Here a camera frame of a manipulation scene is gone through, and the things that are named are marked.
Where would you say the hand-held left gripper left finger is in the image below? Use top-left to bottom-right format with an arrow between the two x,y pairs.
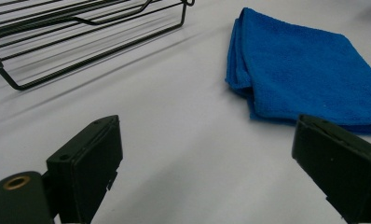
45,114 -> 124,224

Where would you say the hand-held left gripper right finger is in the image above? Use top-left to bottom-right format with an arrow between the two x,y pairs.
291,114 -> 371,224

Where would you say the blue cloth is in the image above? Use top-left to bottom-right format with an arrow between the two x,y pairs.
225,7 -> 371,136

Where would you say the black wire rack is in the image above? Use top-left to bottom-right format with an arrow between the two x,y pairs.
0,0 -> 196,91

